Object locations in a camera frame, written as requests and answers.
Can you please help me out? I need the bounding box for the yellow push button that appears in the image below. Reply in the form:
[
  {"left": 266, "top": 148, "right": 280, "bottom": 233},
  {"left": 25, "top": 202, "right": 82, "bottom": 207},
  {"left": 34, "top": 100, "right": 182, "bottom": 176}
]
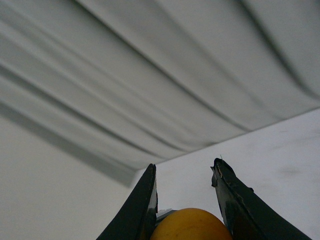
[{"left": 150, "top": 208, "right": 232, "bottom": 240}]

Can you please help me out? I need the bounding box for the white pleated curtain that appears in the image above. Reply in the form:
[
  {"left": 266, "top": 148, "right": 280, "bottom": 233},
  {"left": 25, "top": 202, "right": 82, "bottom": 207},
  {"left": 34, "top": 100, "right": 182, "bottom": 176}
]
[{"left": 0, "top": 0, "right": 320, "bottom": 186}]

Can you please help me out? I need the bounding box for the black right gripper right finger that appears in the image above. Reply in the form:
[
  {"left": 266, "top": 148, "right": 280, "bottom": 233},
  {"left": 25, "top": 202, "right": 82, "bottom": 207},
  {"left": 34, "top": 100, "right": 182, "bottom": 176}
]
[{"left": 211, "top": 158, "right": 310, "bottom": 240}]

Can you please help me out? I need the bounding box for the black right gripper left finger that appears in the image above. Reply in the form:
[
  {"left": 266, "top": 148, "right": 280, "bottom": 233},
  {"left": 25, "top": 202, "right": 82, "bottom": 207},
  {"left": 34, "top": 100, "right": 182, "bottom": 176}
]
[{"left": 97, "top": 164, "right": 158, "bottom": 240}]

